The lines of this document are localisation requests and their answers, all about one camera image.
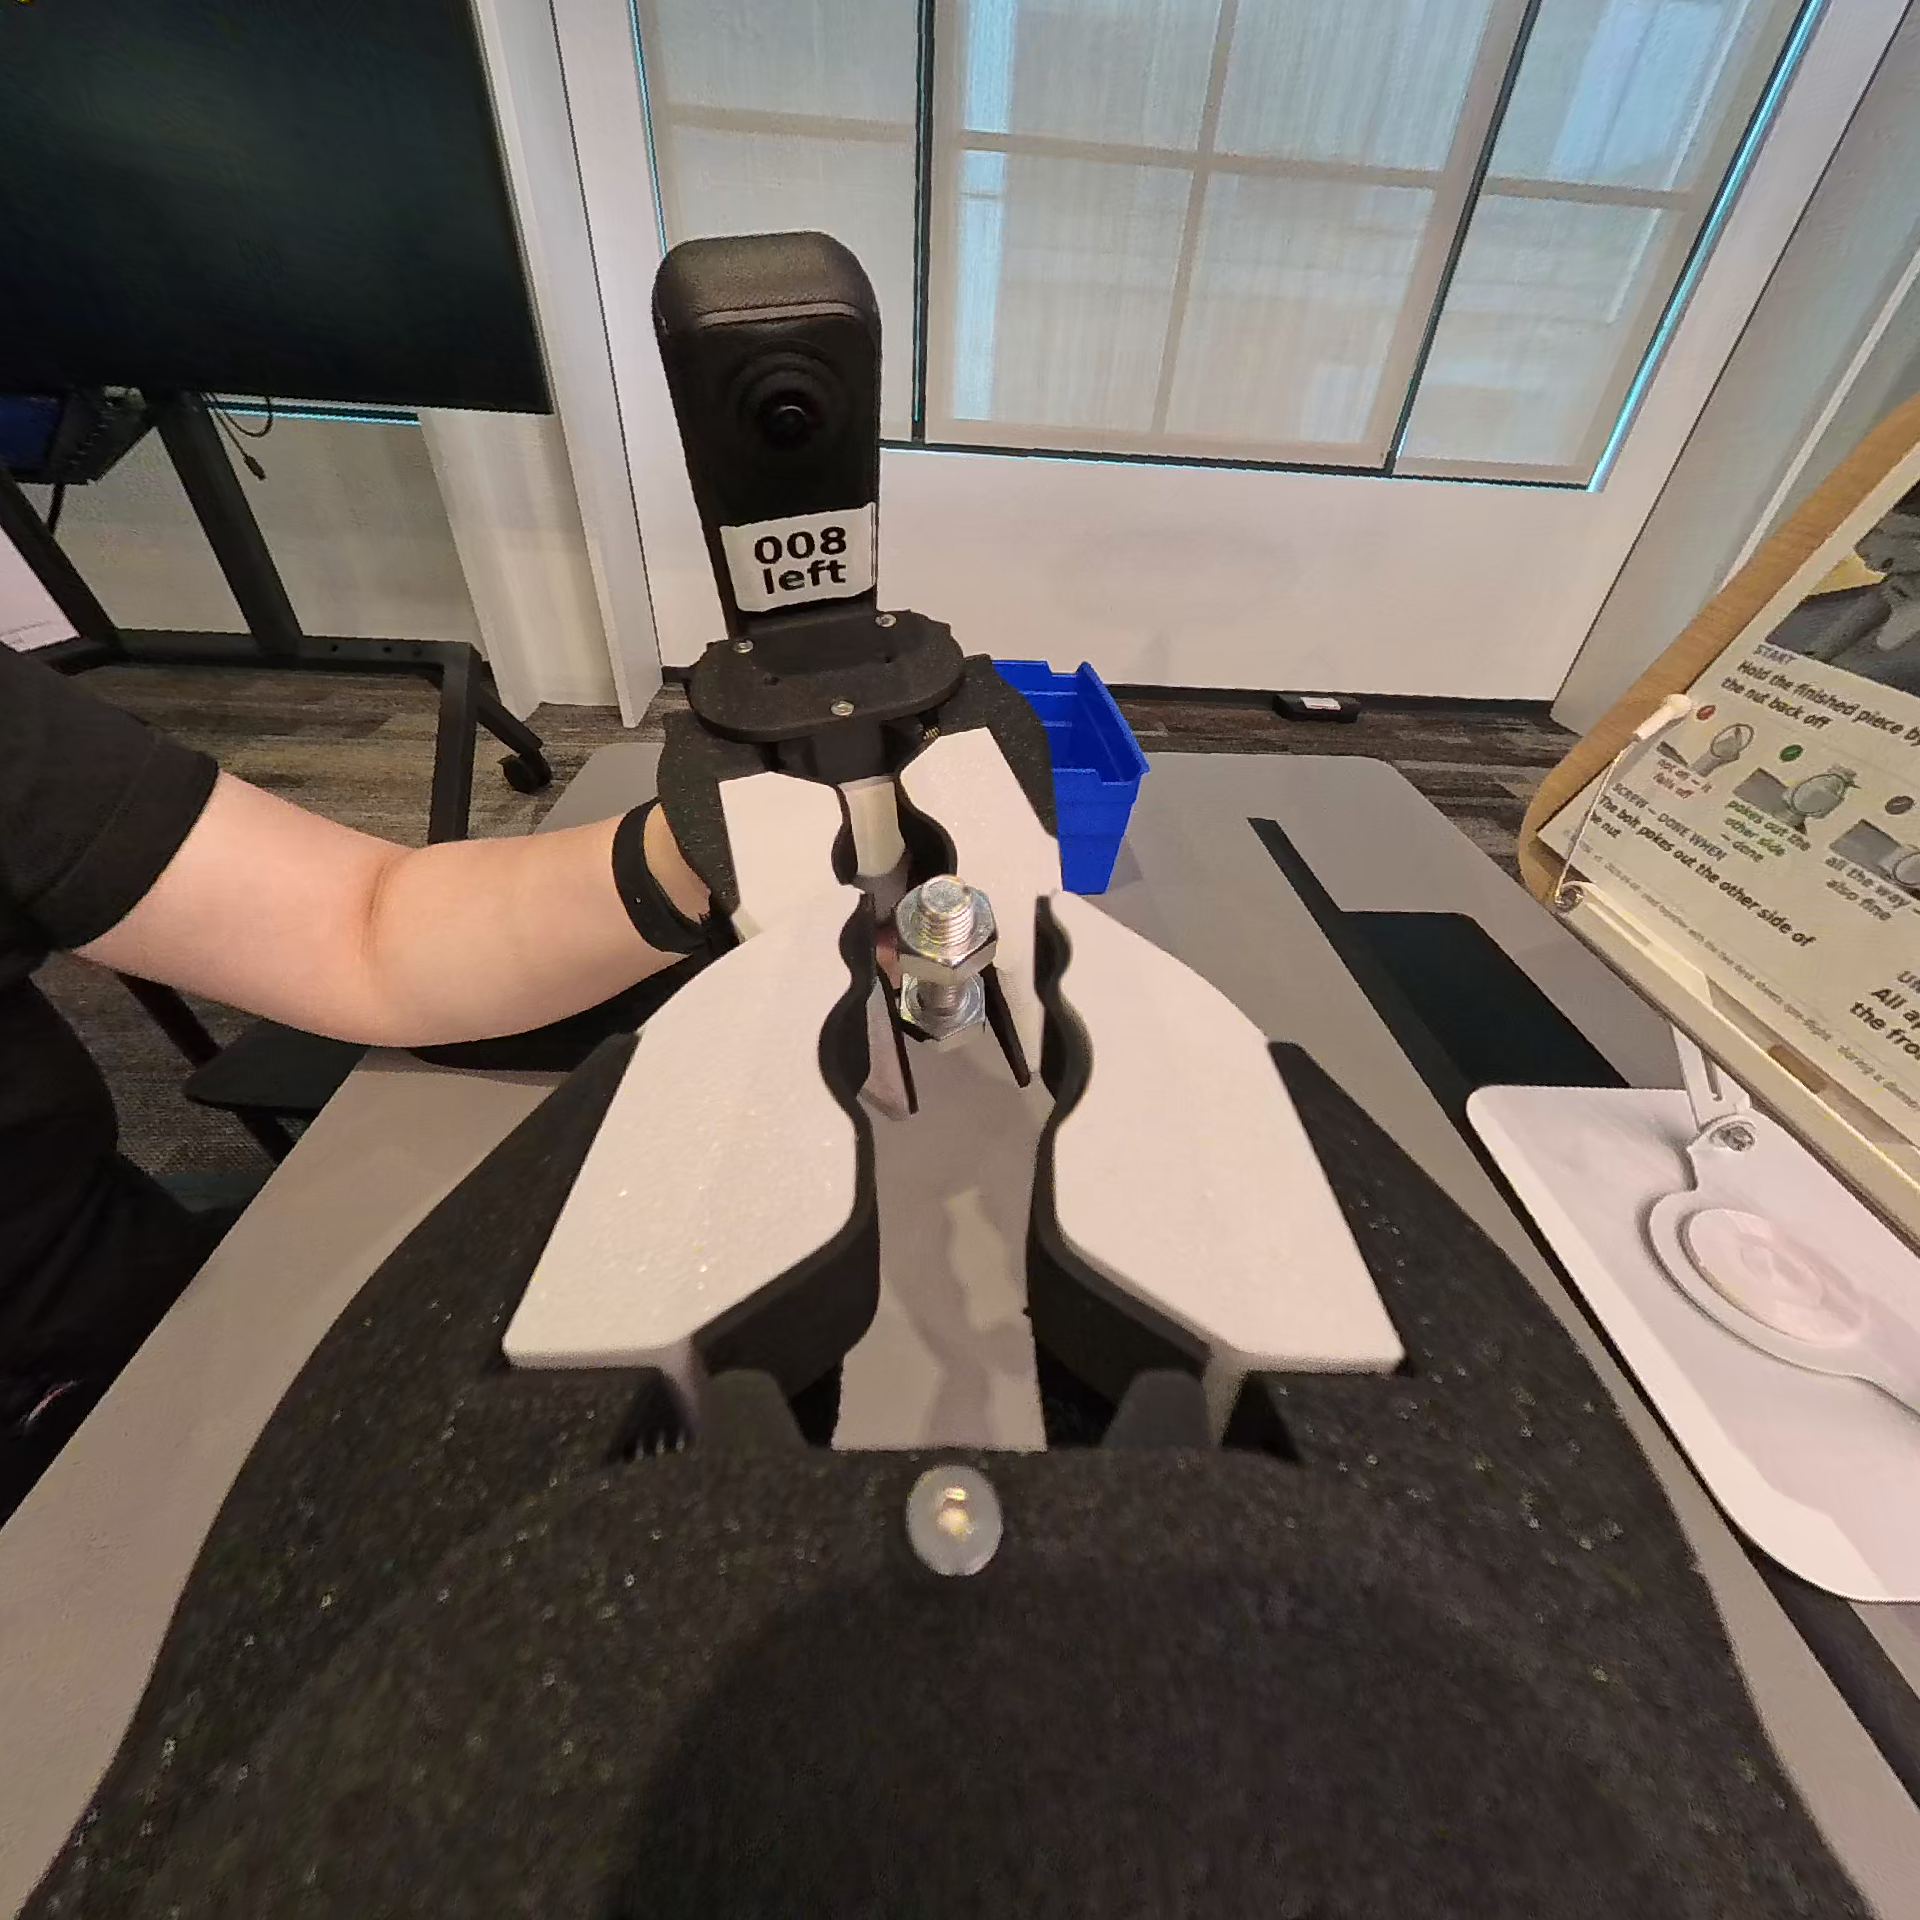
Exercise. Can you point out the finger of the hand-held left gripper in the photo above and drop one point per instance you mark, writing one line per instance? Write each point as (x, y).
(776, 852)
(990, 810)

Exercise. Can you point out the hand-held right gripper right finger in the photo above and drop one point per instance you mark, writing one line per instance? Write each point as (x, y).
(1217, 1194)

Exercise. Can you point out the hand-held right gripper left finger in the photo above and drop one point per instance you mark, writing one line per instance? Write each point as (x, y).
(689, 1183)

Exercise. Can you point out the blue plastic bin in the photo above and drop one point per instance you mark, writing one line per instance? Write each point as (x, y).
(1089, 778)

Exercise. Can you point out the silver hex bolt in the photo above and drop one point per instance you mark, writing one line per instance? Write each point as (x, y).
(947, 1021)

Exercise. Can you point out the black wristband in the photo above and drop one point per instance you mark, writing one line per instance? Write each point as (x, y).
(635, 885)

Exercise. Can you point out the small black floor box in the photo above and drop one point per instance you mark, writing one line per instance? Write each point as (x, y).
(1313, 711)

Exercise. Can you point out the large paned window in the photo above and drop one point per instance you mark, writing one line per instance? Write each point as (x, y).
(1198, 230)

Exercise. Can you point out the white page holder bar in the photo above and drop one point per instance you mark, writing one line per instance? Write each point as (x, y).
(1821, 1105)

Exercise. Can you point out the printed instruction sheet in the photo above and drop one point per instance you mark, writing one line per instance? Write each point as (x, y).
(1796, 839)

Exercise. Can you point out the person's black clothing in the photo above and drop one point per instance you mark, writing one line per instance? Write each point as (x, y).
(72, 839)

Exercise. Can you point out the blue box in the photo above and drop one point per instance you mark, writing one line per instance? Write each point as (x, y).
(26, 436)

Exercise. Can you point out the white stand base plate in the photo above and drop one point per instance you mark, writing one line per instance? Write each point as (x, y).
(1572, 1194)

